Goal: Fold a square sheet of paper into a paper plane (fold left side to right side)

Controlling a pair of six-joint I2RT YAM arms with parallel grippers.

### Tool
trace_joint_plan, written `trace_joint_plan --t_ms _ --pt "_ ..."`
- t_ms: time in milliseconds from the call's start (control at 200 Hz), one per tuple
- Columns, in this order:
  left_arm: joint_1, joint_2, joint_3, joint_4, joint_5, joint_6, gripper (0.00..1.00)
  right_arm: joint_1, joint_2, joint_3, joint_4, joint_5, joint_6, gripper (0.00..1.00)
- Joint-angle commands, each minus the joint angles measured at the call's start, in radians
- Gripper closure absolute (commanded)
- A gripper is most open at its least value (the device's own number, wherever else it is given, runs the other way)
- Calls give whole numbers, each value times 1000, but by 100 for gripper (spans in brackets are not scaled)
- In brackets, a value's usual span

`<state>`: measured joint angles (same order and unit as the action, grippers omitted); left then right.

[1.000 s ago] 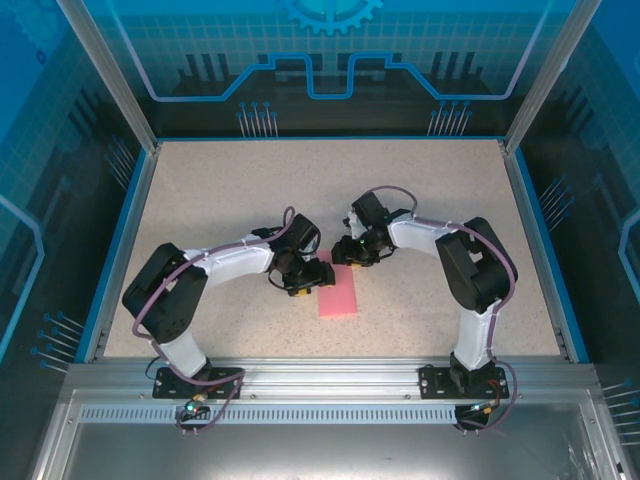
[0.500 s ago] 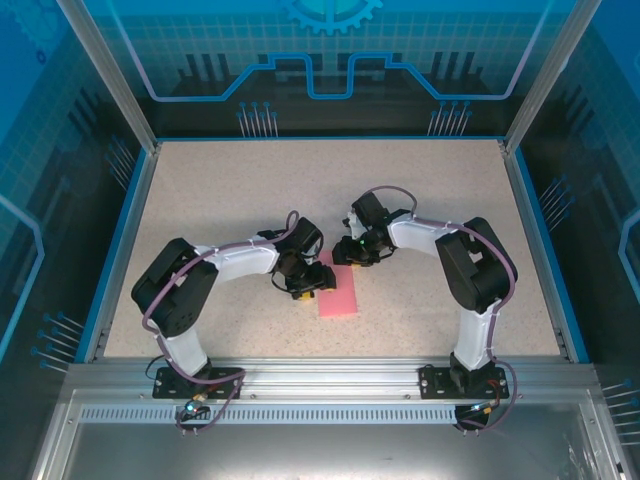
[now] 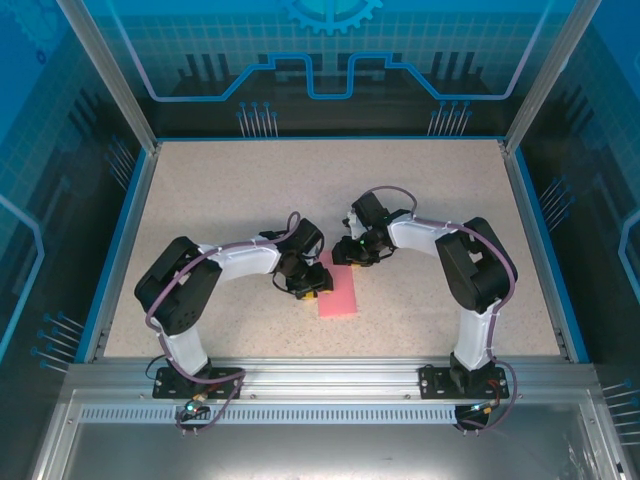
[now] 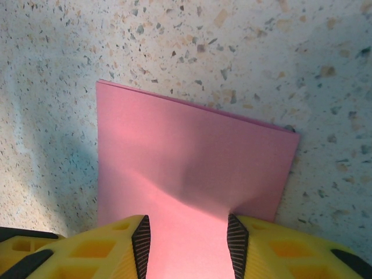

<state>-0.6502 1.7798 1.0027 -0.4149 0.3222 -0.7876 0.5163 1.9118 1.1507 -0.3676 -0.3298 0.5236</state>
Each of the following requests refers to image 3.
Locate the pink cloth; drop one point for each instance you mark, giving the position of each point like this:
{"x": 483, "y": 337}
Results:
{"x": 342, "y": 295}

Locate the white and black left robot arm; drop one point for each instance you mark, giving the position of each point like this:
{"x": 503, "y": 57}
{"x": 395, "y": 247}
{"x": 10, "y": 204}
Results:
{"x": 245, "y": 260}

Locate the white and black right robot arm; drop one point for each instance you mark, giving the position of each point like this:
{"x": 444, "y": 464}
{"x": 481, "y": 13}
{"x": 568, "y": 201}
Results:
{"x": 420, "y": 235}

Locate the aluminium mounting beam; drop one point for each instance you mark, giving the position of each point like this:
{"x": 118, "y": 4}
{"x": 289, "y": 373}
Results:
{"x": 325, "y": 377}

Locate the grey metal tray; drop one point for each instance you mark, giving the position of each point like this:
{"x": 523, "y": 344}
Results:
{"x": 325, "y": 450}

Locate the blue table edge strip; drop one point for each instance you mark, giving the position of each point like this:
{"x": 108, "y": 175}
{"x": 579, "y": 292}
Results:
{"x": 111, "y": 250}
{"x": 549, "y": 250}

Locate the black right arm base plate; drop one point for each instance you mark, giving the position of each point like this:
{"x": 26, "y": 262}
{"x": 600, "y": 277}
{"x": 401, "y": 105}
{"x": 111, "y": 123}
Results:
{"x": 430, "y": 382}

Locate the aluminium side rail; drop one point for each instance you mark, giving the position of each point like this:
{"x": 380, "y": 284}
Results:
{"x": 535, "y": 250}
{"x": 125, "y": 250}

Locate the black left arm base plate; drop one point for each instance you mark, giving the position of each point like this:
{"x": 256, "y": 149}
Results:
{"x": 160, "y": 392}

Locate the aluminium frame post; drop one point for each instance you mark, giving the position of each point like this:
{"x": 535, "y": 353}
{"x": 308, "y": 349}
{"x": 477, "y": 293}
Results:
{"x": 112, "y": 75}
{"x": 545, "y": 75}

